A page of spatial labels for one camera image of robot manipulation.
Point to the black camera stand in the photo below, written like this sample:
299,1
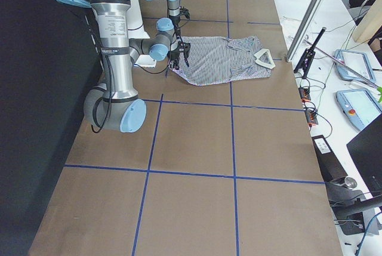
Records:
306,59

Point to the lower teach pendant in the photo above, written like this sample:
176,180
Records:
359,106

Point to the beige wooden board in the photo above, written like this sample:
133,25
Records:
369,24

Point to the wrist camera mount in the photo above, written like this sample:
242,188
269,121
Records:
184,48
184,12

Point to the teach pendant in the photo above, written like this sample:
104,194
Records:
359,106
357,61

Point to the aluminium frame post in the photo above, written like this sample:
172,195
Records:
305,23

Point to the black monitor arm base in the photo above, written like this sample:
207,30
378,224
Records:
352,210

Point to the striped polo shirt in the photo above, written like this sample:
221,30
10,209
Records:
217,60

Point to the orange black USB hub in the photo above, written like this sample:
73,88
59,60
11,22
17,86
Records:
304,93

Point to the silver metal rod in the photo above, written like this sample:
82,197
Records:
343,65

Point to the black box with label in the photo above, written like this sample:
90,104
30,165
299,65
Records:
329,164

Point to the black monitor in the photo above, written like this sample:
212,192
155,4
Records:
365,152

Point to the upper teach pendant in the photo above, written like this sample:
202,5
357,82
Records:
357,61

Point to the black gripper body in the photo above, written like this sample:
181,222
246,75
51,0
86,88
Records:
177,25
176,51

